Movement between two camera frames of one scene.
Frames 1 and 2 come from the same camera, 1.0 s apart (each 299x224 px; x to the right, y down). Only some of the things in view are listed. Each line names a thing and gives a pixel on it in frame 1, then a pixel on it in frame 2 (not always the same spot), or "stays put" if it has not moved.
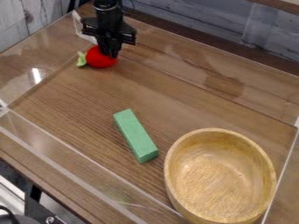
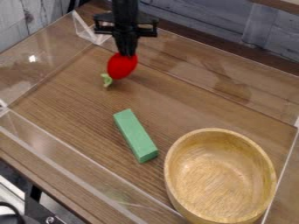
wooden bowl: x=219 y=177 stays put
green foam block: x=139 y=143 stays put
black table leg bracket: x=36 y=210 stays put
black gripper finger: x=115 y=45 → x=131 y=44
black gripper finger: x=104 y=45 → x=121 y=43
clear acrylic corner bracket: x=79 y=28 stays put
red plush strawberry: x=95 y=57 → x=119 y=68
